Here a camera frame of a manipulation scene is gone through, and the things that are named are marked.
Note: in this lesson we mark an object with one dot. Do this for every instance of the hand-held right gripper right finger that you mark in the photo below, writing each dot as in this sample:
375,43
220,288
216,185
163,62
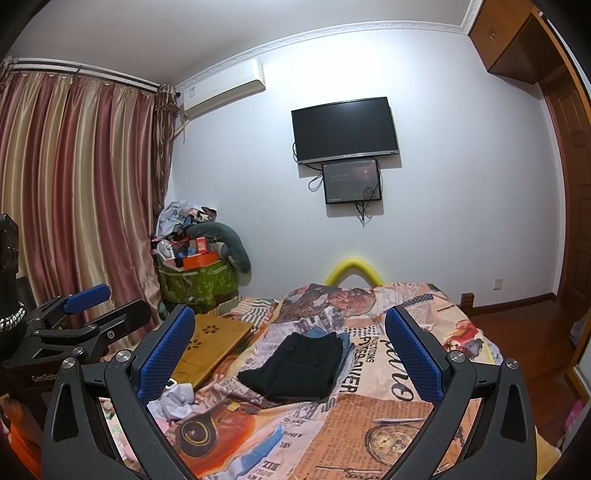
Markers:
413,350

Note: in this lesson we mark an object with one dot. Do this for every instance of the small white device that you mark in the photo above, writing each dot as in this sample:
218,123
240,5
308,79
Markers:
172,382

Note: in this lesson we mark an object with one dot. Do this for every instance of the green storage bag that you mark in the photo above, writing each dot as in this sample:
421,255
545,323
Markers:
198,284

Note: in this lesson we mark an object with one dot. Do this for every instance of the grey plush pillow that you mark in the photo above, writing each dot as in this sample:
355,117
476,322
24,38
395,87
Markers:
235,251

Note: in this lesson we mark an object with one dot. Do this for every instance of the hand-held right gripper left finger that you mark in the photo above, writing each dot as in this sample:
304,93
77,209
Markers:
166,350

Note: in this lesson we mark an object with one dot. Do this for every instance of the pink striped curtain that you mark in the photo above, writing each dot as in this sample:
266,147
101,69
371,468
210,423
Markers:
83,184

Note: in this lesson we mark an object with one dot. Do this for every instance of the black pants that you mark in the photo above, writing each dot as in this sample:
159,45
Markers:
295,369

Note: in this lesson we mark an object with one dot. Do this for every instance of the white air conditioner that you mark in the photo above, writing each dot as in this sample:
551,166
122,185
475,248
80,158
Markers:
221,90

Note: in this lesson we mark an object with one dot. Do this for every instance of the small black monitor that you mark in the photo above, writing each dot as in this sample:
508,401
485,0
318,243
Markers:
351,182

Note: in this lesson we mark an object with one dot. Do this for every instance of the black wall television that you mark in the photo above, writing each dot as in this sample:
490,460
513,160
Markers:
344,129

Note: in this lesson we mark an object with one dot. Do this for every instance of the wooden lap desk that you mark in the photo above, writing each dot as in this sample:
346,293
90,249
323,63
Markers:
217,341

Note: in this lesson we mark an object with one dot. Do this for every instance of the small orange box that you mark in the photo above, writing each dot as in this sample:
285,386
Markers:
201,244

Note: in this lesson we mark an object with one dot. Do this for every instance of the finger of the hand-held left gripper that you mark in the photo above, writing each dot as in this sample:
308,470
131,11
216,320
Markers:
87,297
122,323

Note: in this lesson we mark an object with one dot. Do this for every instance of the white crumpled cloth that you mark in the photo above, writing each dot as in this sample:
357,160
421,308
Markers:
175,401

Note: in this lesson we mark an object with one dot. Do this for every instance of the blue jeans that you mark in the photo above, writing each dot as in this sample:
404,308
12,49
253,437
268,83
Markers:
347,355

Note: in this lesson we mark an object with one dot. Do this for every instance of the curtain rod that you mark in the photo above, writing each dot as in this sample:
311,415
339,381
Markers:
92,74

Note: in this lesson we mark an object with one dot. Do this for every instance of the wooden wall cabinet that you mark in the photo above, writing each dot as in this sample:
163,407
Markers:
498,32

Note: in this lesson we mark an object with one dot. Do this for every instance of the pile of clothes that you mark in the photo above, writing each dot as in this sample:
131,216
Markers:
180,217

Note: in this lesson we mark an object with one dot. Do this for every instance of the yellow foam tube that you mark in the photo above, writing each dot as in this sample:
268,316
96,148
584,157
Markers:
353,264

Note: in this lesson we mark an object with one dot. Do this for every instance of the wooden door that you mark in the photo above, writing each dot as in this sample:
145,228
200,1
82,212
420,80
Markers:
572,184

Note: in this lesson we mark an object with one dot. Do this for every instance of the wooden bed post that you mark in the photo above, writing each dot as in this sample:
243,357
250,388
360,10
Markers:
468,304

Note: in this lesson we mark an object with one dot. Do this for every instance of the printed blanket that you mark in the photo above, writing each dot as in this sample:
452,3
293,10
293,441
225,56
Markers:
323,415

